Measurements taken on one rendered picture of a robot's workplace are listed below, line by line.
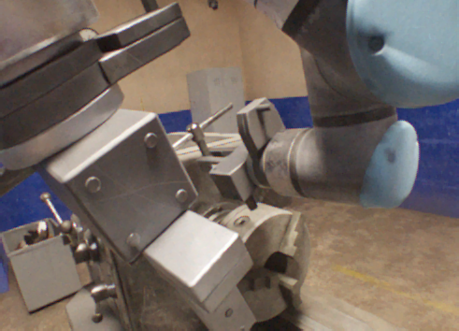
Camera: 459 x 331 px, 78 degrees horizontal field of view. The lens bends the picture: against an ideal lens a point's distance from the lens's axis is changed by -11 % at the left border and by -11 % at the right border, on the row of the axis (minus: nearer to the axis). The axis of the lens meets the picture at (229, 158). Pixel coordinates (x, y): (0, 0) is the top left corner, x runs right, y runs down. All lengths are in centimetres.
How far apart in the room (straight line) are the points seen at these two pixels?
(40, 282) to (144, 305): 210
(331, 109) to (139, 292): 61
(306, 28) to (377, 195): 19
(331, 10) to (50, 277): 278
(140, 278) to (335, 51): 66
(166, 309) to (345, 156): 63
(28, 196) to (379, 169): 387
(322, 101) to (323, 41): 14
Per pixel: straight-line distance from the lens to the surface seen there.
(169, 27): 19
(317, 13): 18
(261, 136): 41
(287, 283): 70
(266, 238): 65
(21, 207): 403
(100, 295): 83
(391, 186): 32
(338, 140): 32
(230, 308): 20
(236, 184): 43
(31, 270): 279
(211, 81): 417
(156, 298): 81
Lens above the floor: 146
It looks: 11 degrees down
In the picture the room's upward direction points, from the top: 7 degrees counter-clockwise
